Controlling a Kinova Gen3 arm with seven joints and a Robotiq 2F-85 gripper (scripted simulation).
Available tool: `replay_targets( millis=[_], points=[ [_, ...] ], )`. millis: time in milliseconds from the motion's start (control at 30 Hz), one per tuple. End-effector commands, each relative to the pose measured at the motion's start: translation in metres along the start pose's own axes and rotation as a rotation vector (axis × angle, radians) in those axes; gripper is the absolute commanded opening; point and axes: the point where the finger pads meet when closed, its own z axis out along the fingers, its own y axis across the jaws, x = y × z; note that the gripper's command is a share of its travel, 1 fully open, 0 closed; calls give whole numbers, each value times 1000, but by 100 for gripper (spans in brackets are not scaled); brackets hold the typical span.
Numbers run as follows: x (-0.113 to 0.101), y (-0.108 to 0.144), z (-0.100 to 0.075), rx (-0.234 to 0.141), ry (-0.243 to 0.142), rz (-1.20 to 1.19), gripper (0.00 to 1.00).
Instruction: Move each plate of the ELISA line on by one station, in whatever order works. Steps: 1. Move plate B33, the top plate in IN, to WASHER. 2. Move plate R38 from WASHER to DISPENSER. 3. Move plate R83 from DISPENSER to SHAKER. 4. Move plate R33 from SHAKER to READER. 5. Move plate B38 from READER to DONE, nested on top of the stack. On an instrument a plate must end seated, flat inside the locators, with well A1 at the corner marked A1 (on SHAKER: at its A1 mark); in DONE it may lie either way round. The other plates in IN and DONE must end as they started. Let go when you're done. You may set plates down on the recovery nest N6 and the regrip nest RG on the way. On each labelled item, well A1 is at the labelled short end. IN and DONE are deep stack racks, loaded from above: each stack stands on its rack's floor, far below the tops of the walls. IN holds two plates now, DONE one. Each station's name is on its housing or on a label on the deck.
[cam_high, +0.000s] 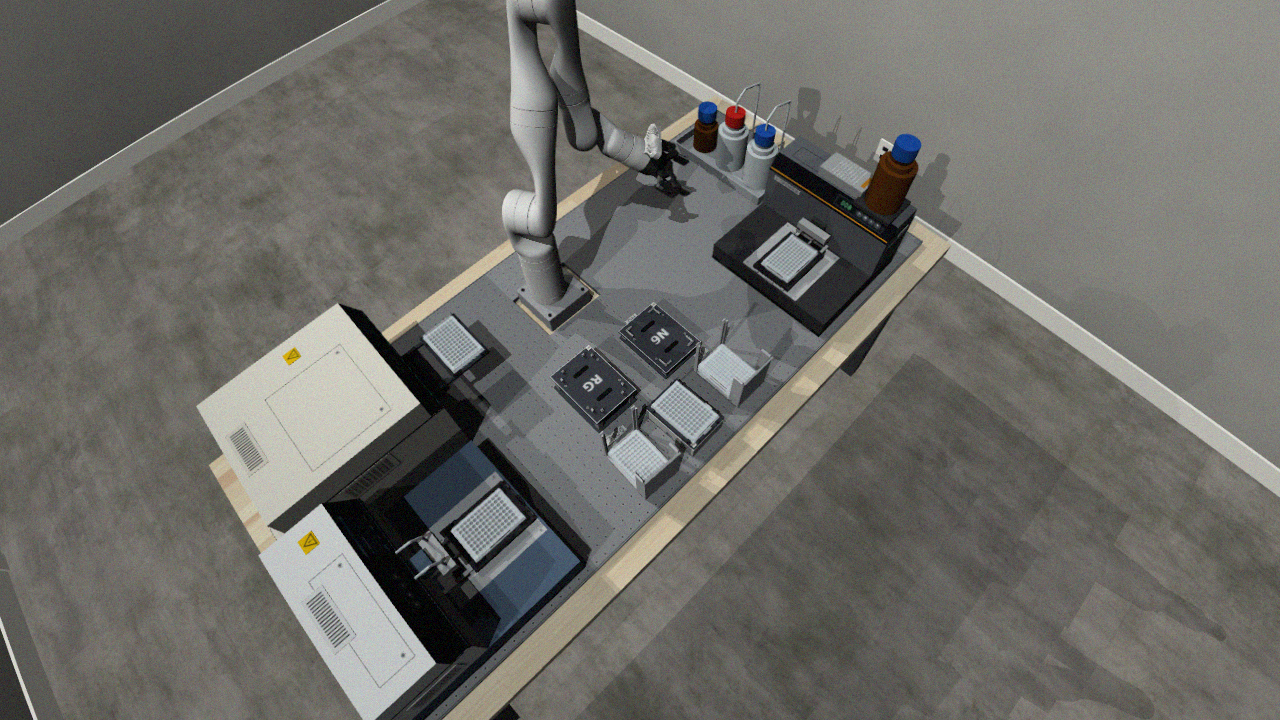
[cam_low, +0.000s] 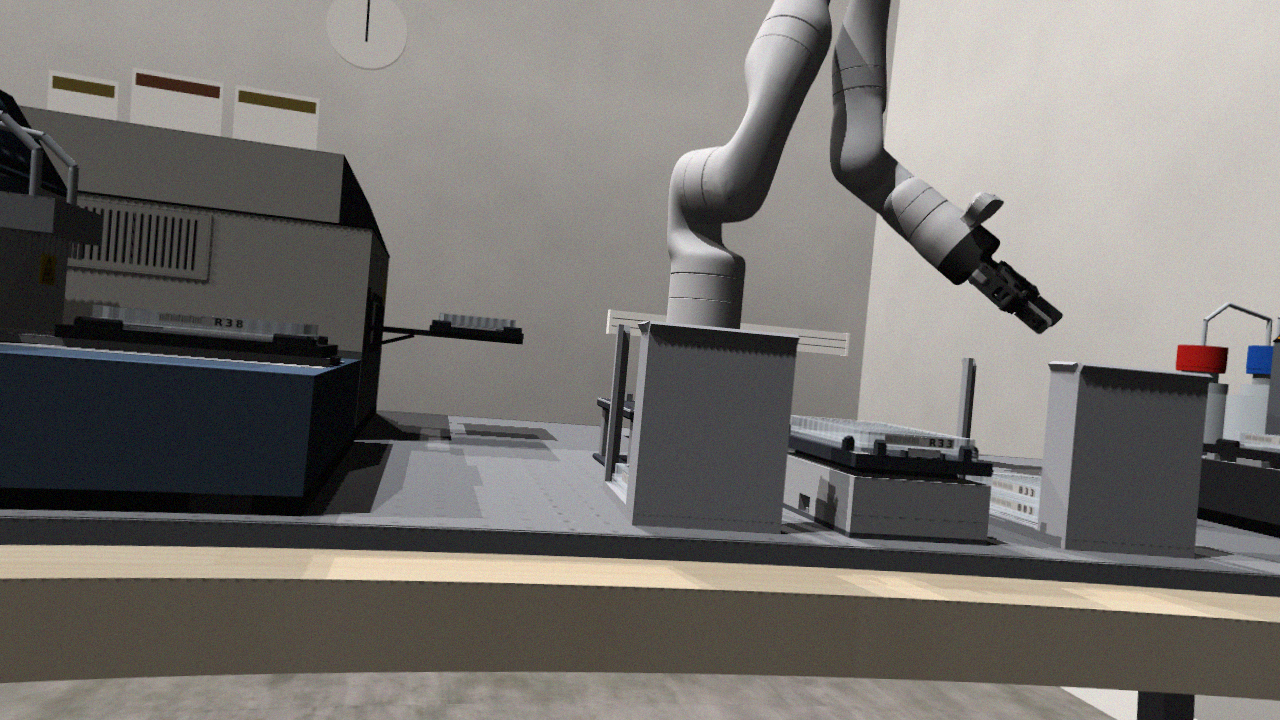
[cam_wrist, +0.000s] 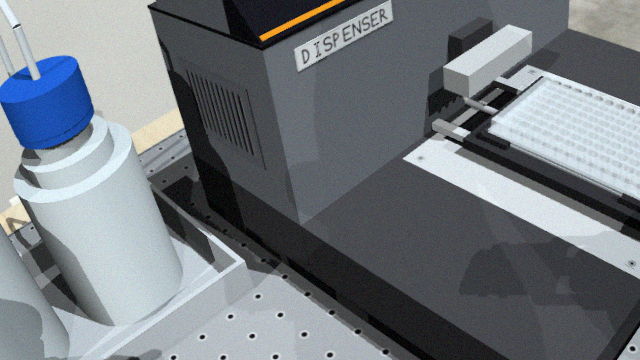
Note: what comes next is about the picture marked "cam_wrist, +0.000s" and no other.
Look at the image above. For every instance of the blue ring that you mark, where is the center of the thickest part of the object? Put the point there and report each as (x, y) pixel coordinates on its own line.
(61, 137)

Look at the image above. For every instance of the grey perforated base plate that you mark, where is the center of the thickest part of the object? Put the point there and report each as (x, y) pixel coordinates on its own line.
(285, 317)

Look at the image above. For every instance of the white plastic bottle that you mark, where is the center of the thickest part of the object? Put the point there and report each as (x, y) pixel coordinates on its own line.
(107, 237)

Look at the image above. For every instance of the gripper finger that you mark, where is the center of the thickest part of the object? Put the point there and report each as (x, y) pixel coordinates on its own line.
(119, 357)

